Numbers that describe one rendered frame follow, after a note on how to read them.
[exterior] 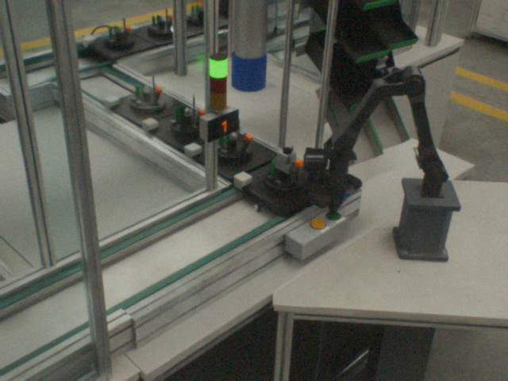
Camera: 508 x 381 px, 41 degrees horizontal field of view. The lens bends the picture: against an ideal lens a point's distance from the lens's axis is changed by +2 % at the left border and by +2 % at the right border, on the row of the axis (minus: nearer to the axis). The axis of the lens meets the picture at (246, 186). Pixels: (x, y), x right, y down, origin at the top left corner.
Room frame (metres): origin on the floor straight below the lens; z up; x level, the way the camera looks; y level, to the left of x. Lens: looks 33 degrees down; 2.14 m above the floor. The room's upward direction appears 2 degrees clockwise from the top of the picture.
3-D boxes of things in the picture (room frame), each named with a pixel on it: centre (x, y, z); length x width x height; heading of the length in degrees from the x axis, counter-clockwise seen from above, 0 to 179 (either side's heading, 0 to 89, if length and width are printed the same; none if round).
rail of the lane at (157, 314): (1.54, -0.04, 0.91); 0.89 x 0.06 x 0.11; 135
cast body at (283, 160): (1.85, -0.12, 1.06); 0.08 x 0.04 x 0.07; 45
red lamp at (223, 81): (1.80, 0.09, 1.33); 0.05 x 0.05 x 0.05
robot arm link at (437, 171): (1.68, -0.54, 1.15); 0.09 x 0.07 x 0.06; 0
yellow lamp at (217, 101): (1.80, 0.09, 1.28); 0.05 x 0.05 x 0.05
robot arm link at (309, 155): (1.68, -0.22, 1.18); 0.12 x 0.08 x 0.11; 90
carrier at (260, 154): (2.03, 0.05, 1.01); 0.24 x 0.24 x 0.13; 45
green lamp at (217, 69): (1.80, 0.09, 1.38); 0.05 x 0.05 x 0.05
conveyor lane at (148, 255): (1.65, 0.10, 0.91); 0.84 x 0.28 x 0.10; 135
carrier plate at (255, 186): (1.84, -0.12, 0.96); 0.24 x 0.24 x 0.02; 45
